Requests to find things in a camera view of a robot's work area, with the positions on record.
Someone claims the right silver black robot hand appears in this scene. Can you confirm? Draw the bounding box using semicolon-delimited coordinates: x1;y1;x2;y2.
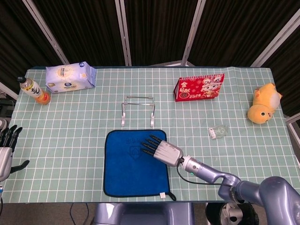
140;134;184;167

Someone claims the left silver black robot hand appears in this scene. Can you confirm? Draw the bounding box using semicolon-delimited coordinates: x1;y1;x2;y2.
0;125;30;182

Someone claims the blue cloth towel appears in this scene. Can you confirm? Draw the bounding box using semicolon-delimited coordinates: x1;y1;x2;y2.
103;129;176;202

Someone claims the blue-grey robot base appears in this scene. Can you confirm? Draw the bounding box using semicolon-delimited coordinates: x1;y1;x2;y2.
93;202;195;225

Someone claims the green grid tablecloth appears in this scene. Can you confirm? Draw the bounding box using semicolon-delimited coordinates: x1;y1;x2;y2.
0;66;300;203

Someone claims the dark equipment pile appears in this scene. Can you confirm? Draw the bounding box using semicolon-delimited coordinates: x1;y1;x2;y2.
0;98;15;130

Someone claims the small clear plastic packet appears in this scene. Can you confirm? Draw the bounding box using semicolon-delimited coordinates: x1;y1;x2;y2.
208;124;229;139

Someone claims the red cartoon desk calendar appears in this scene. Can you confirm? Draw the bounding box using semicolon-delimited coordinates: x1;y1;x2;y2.
173;73;225;102

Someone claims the orange drink bottle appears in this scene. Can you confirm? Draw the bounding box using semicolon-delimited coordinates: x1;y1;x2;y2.
16;75;51;105

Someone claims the yellow plush toy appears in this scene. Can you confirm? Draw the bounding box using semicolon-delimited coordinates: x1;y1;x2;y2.
248;82;283;124

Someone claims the white blue tissue pack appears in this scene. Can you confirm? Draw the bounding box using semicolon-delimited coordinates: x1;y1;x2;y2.
45;61;98;94

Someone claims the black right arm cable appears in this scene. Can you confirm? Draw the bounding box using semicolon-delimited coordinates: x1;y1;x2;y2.
177;164;233;187

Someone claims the metal wire rack stand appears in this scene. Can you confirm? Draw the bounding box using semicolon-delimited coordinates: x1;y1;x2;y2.
121;95;156;128

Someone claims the black floor cable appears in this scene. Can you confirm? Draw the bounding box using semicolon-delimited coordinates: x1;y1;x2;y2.
69;202;90;225

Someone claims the grey screen frame post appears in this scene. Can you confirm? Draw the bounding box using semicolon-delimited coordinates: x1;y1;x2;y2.
22;0;70;65
181;0;206;67
249;10;300;68
114;0;132;67

